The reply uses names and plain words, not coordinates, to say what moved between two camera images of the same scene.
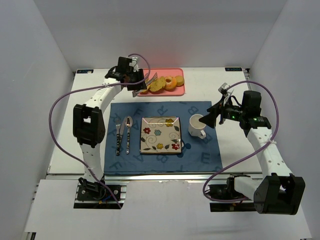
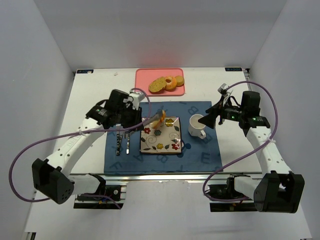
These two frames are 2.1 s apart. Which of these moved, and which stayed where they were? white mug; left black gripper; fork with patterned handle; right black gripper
Moved: left black gripper
Stayed: white mug; right black gripper; fork with patterned handle
